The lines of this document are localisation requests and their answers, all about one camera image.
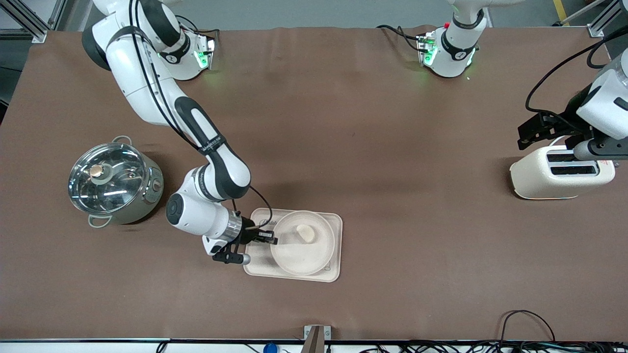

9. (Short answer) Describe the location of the aluminium frame profile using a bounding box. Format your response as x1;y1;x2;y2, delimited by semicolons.
0;0;67;45
588;0;628;39

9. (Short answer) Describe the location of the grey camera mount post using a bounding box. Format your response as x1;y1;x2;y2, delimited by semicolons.
300;327;325;353

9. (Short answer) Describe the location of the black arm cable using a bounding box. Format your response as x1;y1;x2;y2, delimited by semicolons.
525;38;628;119
129;0;273;231

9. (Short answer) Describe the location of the black base cable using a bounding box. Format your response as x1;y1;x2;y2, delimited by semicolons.
376;24;423;52

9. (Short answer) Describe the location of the beige round plate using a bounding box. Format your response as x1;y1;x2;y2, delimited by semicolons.
270;210;337;276

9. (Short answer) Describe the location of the cream two-slot toaster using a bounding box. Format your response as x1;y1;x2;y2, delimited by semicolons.
509;144;620;201

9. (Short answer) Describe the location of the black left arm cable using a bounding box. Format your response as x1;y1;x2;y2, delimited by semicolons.
525;38;628;119

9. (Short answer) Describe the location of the black looped cable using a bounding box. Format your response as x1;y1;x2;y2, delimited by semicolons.
499;309;556;344

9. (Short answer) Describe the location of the metal arm base bracket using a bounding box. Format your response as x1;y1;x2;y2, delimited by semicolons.
416;30;438;67
195;35;216;70

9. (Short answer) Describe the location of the steel pot with glass lid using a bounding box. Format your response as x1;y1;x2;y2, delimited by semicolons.
69;136;165;229

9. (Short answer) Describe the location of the glass pot lid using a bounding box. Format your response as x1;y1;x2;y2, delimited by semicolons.
68;143;148;214

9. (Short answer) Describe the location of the brown table cover mat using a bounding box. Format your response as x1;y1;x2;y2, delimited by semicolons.
0;25;628;343

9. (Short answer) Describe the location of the beige rabbit print tray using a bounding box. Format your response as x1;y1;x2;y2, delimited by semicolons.
243;208;343;283

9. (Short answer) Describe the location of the beige slanted rod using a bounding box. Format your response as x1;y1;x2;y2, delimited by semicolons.
559;0;607;26

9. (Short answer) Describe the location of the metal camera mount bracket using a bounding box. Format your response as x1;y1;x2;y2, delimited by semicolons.
304;325;332;342

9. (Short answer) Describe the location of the black cable bundle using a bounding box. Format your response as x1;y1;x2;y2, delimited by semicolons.
361;340;628;353

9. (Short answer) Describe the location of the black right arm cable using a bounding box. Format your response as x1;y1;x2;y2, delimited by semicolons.
129;0;273;231

